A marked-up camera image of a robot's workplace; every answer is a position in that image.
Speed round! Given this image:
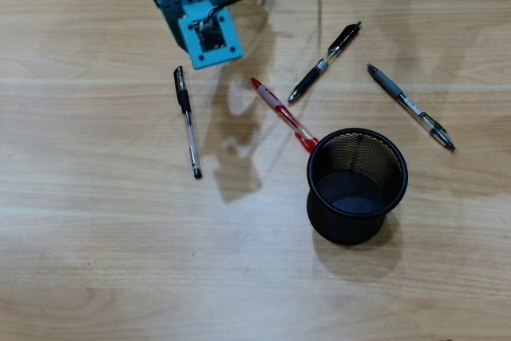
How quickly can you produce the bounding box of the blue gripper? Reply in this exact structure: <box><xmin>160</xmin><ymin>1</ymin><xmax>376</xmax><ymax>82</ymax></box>
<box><xmin>144</xmin><ymin>0</ymin><xmax>209</xmax><ymax>54</ymax></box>

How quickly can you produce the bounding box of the clear stick pen black grip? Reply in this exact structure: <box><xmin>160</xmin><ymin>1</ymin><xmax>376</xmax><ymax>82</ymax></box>
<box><xmin>172</xmin><ymin>65</ymin><xmax>203</xmax><ymax>180</ymax></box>

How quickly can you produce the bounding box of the red retractable pen white grip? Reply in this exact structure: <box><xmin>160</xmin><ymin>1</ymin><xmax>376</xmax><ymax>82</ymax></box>
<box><xmin>250</xmin><ymin>77</ymin><xmax>320</xmax><ymax>154</ymax></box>

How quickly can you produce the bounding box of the black grip retractable pen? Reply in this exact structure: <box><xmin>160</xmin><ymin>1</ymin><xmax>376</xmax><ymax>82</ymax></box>
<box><xmin>287</xmin><ymin>21</ymin><xmax>362</xmax><ymax>104</ymax></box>

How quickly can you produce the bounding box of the gray grip retractable pen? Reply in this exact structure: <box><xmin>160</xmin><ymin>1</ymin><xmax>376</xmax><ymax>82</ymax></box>
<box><xmin>366</xmin><ymin>62</ymin><xmax>457</xmax><ymax>153</ymax></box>

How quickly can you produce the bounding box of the black mesh pen holder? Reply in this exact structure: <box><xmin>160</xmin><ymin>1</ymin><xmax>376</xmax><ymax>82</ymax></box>
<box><xmin>306</xmin><ymin>127</ymin><xmax>410</xmax><ymax>246</ymax></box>

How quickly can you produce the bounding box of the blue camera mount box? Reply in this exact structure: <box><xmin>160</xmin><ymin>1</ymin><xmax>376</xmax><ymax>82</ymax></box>
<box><xmin>176</xmin><ymin>0</ymin><xmax>244</xmax><ymax>71</ymax></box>

